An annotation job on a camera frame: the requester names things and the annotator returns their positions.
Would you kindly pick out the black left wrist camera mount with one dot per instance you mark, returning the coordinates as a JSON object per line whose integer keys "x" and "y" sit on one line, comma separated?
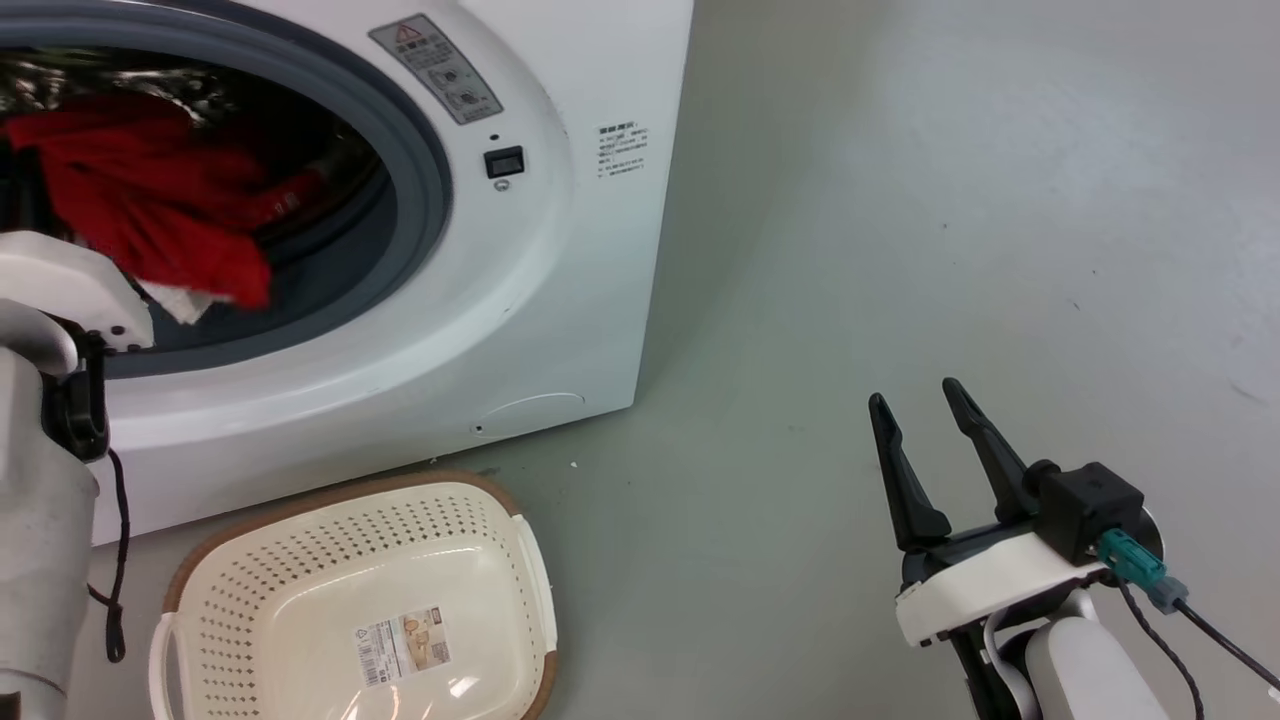
{"x": 75, "y": 405}

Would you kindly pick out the small printed text label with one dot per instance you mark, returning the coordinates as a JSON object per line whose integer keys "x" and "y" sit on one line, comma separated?
{"x": 621, "y": 150}

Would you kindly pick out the cream perforated laundry basket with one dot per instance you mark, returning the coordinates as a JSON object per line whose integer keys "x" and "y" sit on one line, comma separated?
{"x": 300, "y": 580}

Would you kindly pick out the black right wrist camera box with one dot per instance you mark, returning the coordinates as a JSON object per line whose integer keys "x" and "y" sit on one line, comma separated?
{"x": 1090, "y": 505}

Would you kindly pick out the black door latch socket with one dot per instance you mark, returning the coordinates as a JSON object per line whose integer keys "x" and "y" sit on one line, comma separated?
{"x": 504, "y": 161}

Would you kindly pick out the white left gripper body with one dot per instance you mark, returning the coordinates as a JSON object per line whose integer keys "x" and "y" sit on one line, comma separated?
{"x": 70, "y": 285}

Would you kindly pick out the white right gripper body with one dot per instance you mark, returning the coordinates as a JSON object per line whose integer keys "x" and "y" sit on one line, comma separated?
{"x": 990, "y": 585}

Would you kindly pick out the white front-load washing machine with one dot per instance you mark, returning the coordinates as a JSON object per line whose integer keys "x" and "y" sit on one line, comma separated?
{"x": 590, "y": 300}

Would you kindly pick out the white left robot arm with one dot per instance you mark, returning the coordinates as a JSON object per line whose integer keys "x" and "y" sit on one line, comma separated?
{"x": 40, "y": 540}

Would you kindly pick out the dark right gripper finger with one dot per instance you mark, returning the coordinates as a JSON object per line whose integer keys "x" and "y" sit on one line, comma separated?
{"x": 910, "y": 490}
{"x": 995, "y": 460}

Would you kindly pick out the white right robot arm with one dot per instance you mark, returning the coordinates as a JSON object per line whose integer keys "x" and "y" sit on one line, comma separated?
{"x": 1085, "y": 670}

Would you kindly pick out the white cloth piece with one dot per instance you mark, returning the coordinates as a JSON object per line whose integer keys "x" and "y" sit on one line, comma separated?
{"x": 182, "y": 301}

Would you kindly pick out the round drain filter cover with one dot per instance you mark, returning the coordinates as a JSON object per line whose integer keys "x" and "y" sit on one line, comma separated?
{"x": 530, "y": 412}

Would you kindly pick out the red garment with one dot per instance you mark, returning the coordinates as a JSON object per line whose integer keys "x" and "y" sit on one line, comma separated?
{"x": 160, "y": 190}

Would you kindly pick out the grey rubber door gasket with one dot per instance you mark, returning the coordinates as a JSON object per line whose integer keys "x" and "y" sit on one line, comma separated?
{"x": 425, "y": 190}

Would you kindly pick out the basket product label sticker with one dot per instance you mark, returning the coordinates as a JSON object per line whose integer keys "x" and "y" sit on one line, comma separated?
{"x": 403, "y": 647}

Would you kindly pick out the grey warning sticker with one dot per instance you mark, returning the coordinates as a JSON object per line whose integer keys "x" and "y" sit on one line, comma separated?
{"x": 436, "y": 66}

